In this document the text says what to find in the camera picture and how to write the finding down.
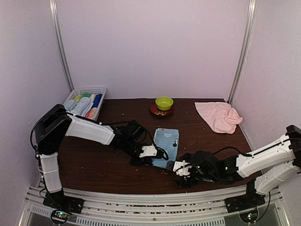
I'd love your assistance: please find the blue polka dot towel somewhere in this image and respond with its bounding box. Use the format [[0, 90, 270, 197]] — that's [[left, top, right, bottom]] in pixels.
[[152, 128, 179, 169]]

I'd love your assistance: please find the red floral plate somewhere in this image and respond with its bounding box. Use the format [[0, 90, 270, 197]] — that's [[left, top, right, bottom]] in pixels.
[[149, 103, 174, 117]]

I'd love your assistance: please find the green plastic bowl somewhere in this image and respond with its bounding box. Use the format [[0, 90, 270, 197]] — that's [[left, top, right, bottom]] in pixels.
[[155, 97, 174, 111]]

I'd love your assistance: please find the pink towel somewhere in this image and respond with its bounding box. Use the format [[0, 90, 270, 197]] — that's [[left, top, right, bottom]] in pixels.
[[195, 102, 243, 134]]

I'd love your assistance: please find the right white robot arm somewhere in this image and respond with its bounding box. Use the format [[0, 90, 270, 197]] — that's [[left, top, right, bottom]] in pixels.
[[166, 125, 301, 213]]

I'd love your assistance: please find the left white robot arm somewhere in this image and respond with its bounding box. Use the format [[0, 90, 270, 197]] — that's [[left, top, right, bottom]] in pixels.
[[30, 104, 163, 209]]

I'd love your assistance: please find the red rolled towel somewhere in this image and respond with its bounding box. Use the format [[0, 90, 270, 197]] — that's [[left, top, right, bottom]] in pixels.
[[86, 107, 97, 119]]

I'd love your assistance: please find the dark blue rolled towel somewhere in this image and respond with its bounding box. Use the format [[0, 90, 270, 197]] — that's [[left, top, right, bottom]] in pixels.
[[92, 94, 102, 108]]

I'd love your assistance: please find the white plastic basket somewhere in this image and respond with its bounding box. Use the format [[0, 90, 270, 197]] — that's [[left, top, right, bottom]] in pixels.
[[63, 87, 107, 121]]

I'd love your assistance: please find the white rolled towel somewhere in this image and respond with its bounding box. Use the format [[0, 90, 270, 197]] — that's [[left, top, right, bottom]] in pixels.
[[90, 94, 96, 103]]

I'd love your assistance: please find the light blue rolled towel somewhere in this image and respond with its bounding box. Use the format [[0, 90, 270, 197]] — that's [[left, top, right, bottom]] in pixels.
[[63, 97, 93, 116]]

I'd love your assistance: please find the green rolled towel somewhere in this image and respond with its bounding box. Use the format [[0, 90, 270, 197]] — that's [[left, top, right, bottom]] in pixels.
[[81, 93, 91, 98]]

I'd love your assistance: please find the yellow rolled towel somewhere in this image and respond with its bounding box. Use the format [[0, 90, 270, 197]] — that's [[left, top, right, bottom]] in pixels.
[[73, 95, 82, 102]]

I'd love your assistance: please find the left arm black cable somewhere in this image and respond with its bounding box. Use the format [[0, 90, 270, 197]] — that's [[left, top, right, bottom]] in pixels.
[[98, 120, 170, 162]]

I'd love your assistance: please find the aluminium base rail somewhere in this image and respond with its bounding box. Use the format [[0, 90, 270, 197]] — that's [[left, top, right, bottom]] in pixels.
[[17, 183, 292, 226]]

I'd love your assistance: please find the right aluminium frame post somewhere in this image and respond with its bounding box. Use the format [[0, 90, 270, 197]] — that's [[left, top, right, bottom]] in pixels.
[[228, 0, 257, 106]]

